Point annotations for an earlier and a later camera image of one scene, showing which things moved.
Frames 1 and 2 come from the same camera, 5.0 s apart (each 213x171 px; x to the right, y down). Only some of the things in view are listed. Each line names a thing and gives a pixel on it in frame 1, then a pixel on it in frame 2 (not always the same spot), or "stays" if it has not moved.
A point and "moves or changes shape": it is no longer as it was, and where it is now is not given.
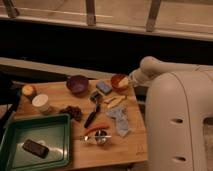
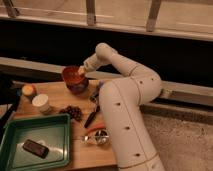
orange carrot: (98, 126) stays
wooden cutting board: (107, 126) stays
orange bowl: (115, 79) moves or changes shape
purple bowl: (77, 84) stays
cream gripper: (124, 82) → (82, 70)
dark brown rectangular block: (35, 148) stays
